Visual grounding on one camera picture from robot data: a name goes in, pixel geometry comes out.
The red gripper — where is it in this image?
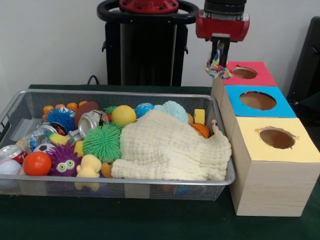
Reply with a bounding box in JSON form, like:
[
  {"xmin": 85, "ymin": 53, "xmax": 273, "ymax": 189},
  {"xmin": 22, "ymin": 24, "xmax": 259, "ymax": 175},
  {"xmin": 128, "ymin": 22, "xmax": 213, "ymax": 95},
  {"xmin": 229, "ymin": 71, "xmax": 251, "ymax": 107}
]
[{"xmin": 195, "ymin": 9, "xmax": 251, "ymax": 69}]

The multicoloured rope toy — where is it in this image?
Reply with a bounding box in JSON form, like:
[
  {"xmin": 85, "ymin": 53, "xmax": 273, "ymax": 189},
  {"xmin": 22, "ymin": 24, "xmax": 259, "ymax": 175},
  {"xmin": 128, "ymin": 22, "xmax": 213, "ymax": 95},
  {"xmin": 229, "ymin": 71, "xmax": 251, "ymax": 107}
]
[{"xmin": 204, "ymin": 39, "xmax": 233, "ymax": 80}]

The wooden three-hole box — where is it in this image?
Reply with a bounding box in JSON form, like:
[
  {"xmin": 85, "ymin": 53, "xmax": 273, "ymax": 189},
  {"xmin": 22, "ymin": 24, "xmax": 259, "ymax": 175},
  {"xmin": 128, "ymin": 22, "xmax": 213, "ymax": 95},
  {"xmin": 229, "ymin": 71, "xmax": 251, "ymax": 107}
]
[{"xmin": 210, "ymin": 60, "xmax": 320, "ymax": 217}]

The silver mesh bin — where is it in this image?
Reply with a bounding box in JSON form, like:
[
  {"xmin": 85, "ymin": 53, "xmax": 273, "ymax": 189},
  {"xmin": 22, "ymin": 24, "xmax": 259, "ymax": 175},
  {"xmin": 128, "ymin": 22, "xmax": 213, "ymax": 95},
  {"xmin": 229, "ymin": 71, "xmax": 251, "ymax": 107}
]
[{"xmin": 0, "ymin": 89, "xmax": 236, "ymax": 202}]

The light blue fluffy cloth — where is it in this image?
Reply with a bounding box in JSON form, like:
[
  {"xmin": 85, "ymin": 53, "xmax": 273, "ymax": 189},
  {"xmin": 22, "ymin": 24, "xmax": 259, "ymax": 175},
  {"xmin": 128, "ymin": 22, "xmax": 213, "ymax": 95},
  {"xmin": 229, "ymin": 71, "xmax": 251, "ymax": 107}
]
[{"xmin": 153, "ymin": 100, "xmax": 189, "ymax": 124}]

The dark green table cloth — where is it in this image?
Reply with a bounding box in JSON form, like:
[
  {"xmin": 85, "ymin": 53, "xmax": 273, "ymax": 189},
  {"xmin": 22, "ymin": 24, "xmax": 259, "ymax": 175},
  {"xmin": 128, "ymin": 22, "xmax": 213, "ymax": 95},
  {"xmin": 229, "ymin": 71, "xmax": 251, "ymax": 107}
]
[
  {"xmin": 0, "ymin": 84, "xmax": 320, "ymax": 240},
  {"xmin": 297, "ymin": 91, "xmax": 320, "ymax": 121}
]

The cream muslin cloth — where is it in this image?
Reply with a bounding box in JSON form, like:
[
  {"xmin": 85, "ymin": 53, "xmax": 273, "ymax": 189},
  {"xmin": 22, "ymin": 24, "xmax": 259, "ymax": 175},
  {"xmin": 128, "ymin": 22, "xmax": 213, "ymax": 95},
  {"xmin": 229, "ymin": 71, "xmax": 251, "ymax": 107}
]
[{"xmin": 111, "ymin": 109, "xmax": 233, "ymax": 182}]

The yellow smooth ball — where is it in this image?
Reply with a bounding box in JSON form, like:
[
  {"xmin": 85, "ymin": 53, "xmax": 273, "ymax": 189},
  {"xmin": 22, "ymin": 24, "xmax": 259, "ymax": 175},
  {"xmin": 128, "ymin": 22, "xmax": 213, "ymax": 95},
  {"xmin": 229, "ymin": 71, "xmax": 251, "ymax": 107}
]
[{"xmin": 111, "ymin": 104, "xmax": 137, "ymax": 126}]

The brown toy football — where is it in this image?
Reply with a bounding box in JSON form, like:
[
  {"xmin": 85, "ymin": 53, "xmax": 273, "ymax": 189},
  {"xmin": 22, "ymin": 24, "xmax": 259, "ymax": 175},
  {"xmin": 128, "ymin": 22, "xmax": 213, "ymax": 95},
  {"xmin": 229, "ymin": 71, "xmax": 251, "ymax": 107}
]
[{"xmin": 73, "ymin": 101, "xmax": 100, "ymax": 128}]

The green spiky rubber ball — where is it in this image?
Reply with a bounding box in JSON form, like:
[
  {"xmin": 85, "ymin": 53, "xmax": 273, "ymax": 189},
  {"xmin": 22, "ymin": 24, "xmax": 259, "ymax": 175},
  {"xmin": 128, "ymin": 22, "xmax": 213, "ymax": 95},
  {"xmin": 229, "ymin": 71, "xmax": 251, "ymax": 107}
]
[{"xmin": 82, "ymin": 123, "xmax": 124, "ymax": 164}]

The blue spiky rubber ball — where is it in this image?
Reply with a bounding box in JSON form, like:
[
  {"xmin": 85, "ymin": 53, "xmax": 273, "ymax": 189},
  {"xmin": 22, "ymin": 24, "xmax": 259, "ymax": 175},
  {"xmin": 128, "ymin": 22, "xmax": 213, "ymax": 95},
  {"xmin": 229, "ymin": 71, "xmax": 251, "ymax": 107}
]
[{"xmin": 44, "ymin": 107, "xmax": 77, "ymax": 133}]

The yellow plush duck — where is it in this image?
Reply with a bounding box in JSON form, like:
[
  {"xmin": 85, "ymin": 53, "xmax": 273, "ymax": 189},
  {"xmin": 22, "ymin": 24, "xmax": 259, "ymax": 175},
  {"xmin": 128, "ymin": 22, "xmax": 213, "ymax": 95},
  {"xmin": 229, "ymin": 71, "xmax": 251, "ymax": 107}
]
[{"xmin": 76, "ymin": 154, "xmax": 103, "ymax": 179}]

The purple spiky monster toy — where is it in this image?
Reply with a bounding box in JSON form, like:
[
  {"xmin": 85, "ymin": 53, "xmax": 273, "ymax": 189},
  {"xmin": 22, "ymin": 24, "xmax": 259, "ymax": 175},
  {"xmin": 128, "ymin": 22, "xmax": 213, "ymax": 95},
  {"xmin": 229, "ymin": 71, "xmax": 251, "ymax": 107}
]
[{"xmin": 46, "ymin": 142, "xmax": 83, "ymax": 178}]

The orange smooth ball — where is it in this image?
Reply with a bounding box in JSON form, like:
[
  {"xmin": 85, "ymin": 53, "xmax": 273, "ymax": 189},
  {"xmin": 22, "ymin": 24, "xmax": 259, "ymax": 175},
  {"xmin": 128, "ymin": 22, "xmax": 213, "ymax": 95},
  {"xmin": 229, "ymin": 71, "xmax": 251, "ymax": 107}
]
[{"xmin": 22, "ymin": 151, "xmax": 53, "ymax": 176}]

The white baseball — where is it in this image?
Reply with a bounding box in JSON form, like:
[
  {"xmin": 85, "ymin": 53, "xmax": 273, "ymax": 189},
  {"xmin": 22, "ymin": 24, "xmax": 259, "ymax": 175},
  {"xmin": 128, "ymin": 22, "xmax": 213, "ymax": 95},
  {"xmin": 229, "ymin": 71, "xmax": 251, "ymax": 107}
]
[{"xmin": 0, "ymin": 158, "xmax": 23, "ymax": 176}]

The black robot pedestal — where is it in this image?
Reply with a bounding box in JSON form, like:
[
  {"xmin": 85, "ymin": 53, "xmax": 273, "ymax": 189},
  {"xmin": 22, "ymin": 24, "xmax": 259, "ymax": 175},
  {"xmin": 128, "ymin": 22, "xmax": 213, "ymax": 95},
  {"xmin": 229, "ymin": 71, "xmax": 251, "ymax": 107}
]
[{"xmin": 96, "ymin": 0, "xmax": 200, "ymax": 87}]

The black cable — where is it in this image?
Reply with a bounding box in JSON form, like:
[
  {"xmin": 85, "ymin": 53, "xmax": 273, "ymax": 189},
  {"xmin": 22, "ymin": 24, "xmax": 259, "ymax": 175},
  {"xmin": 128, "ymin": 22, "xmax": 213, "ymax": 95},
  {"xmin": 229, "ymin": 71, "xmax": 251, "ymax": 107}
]
[{"xmin": 86, "ymin": 74, "xmax": 100, "ymax": 86}]

